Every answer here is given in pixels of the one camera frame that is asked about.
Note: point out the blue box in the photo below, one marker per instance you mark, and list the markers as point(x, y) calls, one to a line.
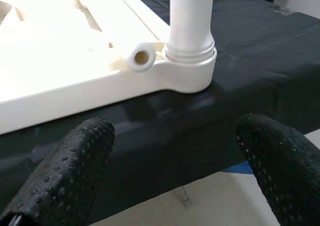
point(240, 168)

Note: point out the clear tape piece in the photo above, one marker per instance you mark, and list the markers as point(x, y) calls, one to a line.
point(281, 9)

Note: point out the black tablecloth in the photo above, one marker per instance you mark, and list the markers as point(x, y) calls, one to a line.
point(250, 73)

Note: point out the white plastic table leg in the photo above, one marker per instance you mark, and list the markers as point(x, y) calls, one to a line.
point(142, 57)
point(191, 19)

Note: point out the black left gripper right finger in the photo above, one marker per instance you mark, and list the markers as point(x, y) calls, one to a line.
point(287, 166)

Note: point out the white plastic table top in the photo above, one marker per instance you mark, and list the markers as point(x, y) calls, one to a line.
point(62, 86)

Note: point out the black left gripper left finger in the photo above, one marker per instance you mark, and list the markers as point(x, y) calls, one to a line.
point(62, 178)

